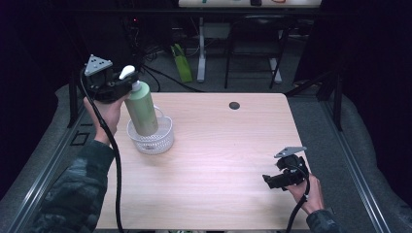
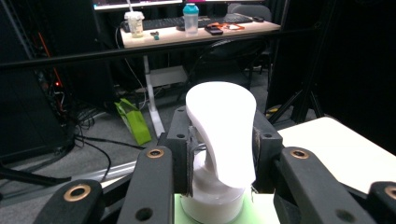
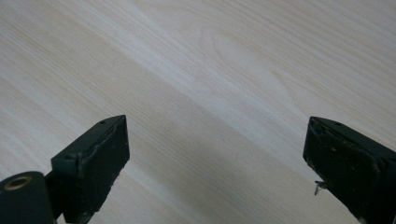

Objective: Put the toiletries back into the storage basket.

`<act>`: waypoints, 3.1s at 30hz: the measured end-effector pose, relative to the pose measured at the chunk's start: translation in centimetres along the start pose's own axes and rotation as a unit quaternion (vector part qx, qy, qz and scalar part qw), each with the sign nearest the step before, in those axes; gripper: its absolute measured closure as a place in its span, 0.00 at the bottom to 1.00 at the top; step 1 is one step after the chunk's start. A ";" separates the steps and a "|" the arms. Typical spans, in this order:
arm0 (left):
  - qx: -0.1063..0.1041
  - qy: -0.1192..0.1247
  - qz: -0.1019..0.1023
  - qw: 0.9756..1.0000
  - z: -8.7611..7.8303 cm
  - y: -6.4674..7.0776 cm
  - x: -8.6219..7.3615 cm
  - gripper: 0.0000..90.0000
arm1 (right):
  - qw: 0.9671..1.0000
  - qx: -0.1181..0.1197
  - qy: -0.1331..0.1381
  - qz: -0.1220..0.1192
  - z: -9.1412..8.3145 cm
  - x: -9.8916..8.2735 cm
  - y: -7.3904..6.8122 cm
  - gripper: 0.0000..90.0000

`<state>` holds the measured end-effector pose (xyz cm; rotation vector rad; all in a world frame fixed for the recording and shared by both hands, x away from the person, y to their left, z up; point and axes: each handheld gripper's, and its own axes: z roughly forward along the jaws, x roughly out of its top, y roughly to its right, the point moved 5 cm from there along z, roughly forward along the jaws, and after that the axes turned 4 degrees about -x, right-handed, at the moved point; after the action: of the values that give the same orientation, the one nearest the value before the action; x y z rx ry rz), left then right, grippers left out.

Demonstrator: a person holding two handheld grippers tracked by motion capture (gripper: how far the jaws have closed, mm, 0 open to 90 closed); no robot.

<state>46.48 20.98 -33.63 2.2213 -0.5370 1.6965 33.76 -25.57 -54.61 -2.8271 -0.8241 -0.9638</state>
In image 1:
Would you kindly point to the small black device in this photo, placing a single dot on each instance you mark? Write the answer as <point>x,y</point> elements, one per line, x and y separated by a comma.
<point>256,2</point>

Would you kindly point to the white plastic basket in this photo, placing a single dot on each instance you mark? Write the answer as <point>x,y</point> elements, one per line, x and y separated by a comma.
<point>152,140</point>

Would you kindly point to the black metal stand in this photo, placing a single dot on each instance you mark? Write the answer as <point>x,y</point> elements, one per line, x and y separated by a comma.
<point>73,110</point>
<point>337,103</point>

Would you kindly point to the person's right hand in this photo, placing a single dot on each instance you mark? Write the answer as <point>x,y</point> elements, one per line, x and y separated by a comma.
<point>309,194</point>

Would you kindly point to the dark table grommet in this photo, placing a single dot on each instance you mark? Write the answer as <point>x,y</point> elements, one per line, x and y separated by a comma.
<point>234,105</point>

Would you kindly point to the person's left hand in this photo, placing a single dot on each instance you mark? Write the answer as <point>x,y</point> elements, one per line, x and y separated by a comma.
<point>107,116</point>

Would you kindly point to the background desk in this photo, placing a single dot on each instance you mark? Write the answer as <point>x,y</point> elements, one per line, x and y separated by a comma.
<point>226,4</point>

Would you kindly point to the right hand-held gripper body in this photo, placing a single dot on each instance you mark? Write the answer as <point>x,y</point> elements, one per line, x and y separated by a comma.
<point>291,170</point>

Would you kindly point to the aluminium floor rail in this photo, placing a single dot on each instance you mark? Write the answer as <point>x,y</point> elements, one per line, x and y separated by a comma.
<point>356,168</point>
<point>39,187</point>

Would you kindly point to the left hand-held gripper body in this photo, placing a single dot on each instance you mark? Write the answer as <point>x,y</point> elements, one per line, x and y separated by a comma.
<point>105,84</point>

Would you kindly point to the green bag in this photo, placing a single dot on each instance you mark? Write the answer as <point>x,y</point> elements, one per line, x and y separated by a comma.
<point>182,64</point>

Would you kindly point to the black chair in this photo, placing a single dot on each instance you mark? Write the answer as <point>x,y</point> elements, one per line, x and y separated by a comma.
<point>259,35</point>

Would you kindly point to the green pump bottle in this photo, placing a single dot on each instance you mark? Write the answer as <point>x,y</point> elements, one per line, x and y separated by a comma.
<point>141,110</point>

